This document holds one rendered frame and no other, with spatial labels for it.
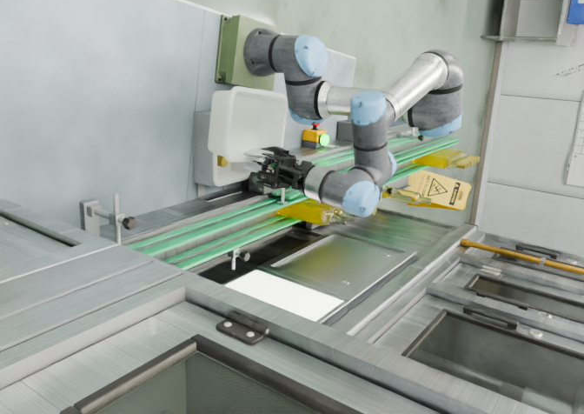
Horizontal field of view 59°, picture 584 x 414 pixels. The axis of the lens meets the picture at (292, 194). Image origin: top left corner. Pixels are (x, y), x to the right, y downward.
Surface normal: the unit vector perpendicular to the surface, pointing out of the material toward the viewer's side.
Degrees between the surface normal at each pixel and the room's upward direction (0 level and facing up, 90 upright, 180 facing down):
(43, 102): 0
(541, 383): 90
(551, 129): 90
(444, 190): 75
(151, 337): 90
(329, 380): 90
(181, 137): 0
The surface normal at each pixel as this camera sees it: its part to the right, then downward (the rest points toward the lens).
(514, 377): 0.04, -0.96
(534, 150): -0.58, 0.20
